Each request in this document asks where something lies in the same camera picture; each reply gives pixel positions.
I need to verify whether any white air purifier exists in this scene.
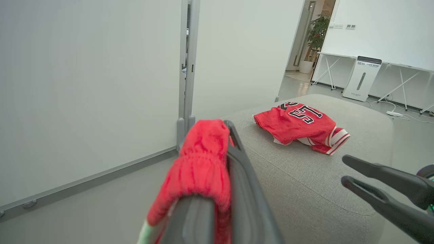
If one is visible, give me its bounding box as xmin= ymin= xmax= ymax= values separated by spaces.
xmin=342 ymin=56 xmax=383 ymax=102

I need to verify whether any red shorts white stripe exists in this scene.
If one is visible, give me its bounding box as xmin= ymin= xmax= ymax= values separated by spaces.
xmin=137 ymin=119 xmax=235 ymax=244

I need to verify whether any white folding table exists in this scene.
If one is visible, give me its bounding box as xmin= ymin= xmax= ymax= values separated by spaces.
xmin=376 ymin=62 xmax=434 ymax=114
xmin=311 ymin=52 xmax=358 ymax=90

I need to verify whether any glass door frame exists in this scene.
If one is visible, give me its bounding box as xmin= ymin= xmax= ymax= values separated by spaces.
xmin=293 ymin=1 xmax=316 ymax=67

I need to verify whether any grey partition bottom rail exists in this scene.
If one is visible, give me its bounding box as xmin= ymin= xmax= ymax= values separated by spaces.
xmin=0 ymin=145 xmax=179 ymax=221

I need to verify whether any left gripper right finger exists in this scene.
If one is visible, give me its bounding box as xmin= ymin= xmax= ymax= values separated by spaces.
xmin=223 ymin=120 xmax=286 ymax=244

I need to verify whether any green potted plant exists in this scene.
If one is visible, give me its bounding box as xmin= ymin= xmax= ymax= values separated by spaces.
xmin=307 ymin=14 xmax=331 ymax=62

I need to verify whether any grey fabric sofa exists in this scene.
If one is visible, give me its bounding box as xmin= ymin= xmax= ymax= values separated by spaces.
xmin=221 ymin=94 xmax=394 ymax=244

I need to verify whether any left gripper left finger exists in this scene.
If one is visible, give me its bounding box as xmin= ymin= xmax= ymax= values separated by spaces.
xmin=159 ymin=195 xmax=216 ymax=244

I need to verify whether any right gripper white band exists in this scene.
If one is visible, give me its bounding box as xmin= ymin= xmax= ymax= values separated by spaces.
xmin=340 ymin=155 xmax=434 ymax=244

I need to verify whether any white floor cable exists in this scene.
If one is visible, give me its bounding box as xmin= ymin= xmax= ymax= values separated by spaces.
xmin=368 ymin=99 xmax=434 ymax=125

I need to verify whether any red jersey with lettering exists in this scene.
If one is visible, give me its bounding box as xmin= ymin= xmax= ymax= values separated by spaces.
xmin=252 ymin=101 xmax=351 ymax=156

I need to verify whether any white plant pot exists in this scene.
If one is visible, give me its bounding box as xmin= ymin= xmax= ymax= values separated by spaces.
xmin=299 ymin=60 xmax=314 ymax=75

